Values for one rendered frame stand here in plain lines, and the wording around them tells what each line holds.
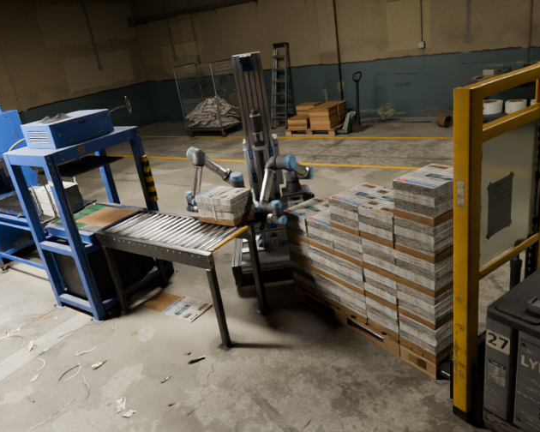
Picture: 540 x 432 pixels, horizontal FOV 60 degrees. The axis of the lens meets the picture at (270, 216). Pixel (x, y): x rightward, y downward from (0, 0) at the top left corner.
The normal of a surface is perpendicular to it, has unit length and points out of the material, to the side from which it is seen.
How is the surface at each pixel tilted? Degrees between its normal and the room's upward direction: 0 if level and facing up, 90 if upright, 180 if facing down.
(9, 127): 90
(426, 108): 90
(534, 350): 90
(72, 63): 90
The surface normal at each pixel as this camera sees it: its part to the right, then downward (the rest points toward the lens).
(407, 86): -0.56, 0.38
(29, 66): 0.81, 0.10
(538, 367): -0.80, 0.33
